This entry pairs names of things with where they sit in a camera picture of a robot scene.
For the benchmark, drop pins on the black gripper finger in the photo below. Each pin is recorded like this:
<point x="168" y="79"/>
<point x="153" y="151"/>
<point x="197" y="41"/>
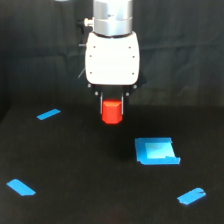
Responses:
<point x="123" y="100"/>
<point x="101" y="102"/>

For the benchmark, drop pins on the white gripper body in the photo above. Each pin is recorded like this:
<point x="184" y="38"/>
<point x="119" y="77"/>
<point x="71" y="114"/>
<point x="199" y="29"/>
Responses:
<point x="113" y="62"/>

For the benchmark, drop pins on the red hexagonal block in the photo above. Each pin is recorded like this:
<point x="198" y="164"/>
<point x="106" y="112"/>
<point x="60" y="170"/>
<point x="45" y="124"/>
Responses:
<point x="112" y="111"/>

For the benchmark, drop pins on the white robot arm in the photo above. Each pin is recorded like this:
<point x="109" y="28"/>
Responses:
<point x="111" y="18"/>

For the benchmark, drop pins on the blue tape strip back left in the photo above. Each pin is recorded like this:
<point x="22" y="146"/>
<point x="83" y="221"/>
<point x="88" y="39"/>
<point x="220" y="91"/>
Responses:
<point x="48" y="114"/>

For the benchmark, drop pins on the blue tape strip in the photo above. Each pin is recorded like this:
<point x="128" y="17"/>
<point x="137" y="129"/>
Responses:
<point x="48" y="114"/>
<point x="20" y="188"/>
<point x="191" y="196"/>

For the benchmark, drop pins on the blue tape strip front right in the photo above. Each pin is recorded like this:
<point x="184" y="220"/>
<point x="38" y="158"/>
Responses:
<point x="191" y="196"/>

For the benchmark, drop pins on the blue tape strip front left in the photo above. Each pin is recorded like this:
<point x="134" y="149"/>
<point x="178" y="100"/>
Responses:
<point x="20" y="188"/>

